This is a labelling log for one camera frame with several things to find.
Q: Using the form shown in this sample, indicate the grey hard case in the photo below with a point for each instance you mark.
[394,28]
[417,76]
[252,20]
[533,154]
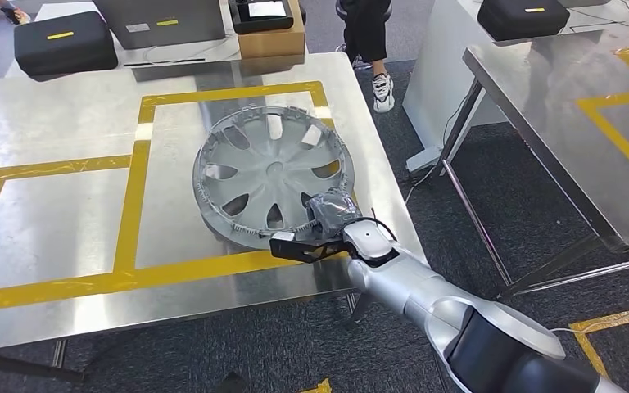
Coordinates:
[195,16]

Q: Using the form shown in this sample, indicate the person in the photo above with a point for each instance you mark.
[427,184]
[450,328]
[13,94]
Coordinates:
[366,27]
[16,15]

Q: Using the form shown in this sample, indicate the cardboard box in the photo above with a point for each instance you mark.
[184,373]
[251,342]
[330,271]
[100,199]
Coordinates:
[271,46]

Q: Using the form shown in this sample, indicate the yellow floor tape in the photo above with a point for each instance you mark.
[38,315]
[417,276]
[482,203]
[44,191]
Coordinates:
[322,388]
[618,317]

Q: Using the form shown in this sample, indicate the steel workbench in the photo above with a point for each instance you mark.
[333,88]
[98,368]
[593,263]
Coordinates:
[48,217]

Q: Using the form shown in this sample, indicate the yellow table tape marking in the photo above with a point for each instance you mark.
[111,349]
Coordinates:
[607,100]

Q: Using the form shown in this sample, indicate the black case yellow label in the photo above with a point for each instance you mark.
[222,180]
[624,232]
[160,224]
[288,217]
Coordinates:
[520,24]
[65,51]

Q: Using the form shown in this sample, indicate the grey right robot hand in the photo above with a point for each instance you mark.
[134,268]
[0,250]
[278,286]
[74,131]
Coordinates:
[333,211]

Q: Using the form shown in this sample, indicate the steel table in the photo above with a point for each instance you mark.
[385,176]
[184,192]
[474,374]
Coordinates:
[553,108]

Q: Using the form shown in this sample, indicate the yellow workbench tape marking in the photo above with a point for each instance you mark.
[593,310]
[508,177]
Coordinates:
[130,190]

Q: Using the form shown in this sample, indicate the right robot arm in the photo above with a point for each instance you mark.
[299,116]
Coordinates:
[417,282]

